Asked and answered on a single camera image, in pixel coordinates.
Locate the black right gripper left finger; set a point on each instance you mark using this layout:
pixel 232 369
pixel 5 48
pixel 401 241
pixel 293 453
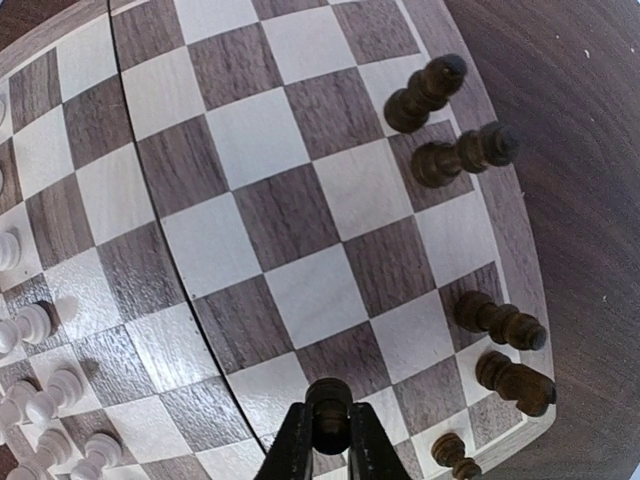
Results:
pixel 290 457

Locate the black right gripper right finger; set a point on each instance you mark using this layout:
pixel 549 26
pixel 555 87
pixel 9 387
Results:
pixel 371 453

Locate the dark chess piece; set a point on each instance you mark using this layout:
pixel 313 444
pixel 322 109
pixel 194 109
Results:
pixel 449 451
pixel 532 391
pixel 437 164
pixel 428 89
pixel 505 324
pixel 330 399

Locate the wooden chess board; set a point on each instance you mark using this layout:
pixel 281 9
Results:
pixel 211 213

